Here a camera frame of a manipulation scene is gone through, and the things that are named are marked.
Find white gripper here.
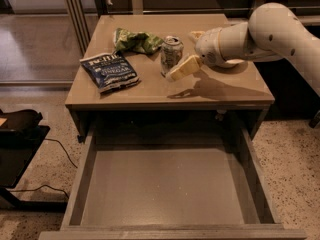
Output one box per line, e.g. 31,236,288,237
165,28,222,82

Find silver 7up soda can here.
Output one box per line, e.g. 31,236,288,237
161,36,184,76

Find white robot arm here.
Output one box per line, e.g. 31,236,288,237
166,3,320,94

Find grey drawer cabinet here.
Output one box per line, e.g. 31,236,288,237
65,14,274,136

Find open grey top drawer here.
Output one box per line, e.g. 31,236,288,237
39,126,306,240

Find white bowl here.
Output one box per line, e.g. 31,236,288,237
218,59,244,69

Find green crumpled chip bag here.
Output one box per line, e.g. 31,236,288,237
113,28,163,55

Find blue vinegar chip bag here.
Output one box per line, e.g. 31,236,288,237
80,53,139,93

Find black stand base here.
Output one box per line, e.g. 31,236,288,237
0,109,67,213

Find metal rail frame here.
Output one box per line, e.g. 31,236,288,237
65,0,91,54

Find black floor cable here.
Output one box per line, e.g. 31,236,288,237
7,137,79,200

